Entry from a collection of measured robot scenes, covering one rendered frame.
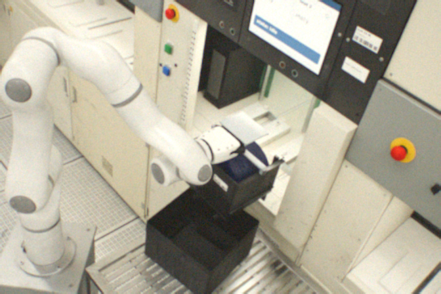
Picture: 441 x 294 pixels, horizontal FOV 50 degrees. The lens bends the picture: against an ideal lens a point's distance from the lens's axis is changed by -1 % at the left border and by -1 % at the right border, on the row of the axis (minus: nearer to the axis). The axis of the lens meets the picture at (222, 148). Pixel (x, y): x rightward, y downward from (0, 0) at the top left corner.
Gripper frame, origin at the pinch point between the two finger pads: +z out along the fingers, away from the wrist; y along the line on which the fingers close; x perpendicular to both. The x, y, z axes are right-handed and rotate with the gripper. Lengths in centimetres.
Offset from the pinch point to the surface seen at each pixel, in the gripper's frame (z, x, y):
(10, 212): -38, -126, -112
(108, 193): 13, -126, -95
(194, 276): -23.9, -39.6, 13.9
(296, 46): 15.0, 26.2, -0.1
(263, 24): 14.9, 26.3, -13.4
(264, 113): 52, -35, -30
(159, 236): -26.8, -33.5, -1.7
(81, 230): -40, -49, -28
